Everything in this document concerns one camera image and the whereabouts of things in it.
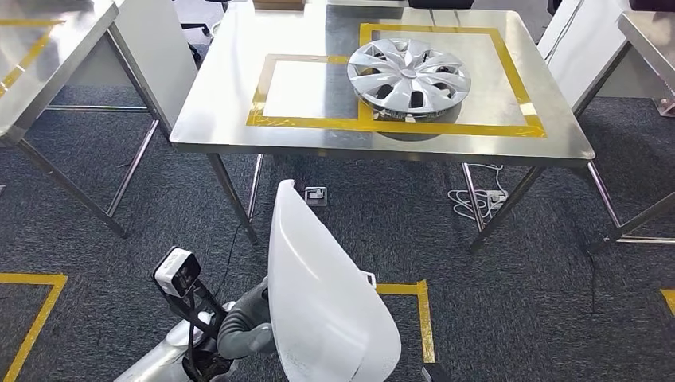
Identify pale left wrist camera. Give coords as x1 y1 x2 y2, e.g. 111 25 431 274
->
152 246 202 299

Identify white coiled cable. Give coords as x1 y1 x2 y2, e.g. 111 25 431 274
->
447 163 510 223

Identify steel workbench table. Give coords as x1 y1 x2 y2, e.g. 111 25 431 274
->
169 0 597 254

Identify black right camera bracket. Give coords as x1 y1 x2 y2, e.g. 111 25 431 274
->
421 364 451 382

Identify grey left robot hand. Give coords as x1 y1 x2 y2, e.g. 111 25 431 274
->
217 278 277 361

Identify white curved plastic part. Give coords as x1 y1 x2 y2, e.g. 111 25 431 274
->
267 179 402 382

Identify yellow tape on side table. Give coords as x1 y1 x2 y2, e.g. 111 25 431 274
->
0 18 68 99

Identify square floor socket plate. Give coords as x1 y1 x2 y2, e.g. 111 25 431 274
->
304 185 329 208

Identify black floor cable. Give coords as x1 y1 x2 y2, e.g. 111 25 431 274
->
213 202 275 302

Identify brown wooden box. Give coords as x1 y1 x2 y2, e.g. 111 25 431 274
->
252 0 306 12

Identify yellow tape on workbench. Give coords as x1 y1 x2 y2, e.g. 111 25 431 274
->
245 22 548 140

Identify black flat device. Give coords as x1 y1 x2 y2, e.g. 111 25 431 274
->
408 0 475 10

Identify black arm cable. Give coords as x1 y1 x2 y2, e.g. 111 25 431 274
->
183 294 207 382

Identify steel frame table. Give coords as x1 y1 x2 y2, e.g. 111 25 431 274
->
536 0 675 255

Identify silver wheel hubcap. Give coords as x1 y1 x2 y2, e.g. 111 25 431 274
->
346 37 473 124

